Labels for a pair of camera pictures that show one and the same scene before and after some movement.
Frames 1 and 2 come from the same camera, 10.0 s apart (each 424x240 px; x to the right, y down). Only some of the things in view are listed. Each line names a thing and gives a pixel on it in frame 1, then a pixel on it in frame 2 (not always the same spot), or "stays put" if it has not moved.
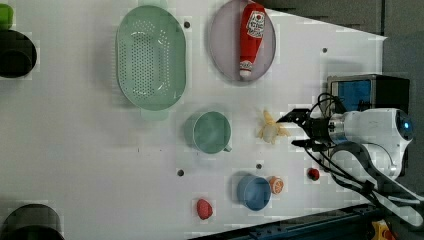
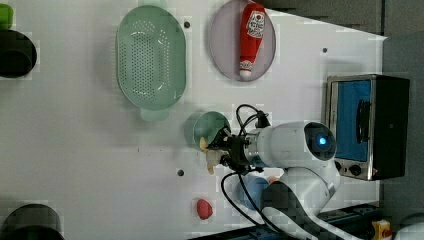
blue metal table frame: x=347 y=222 stays put
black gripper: x=317 y=132 to x=236 y=145
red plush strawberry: x=204 y=208 stays put
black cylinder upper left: x=18 y=54 stays put
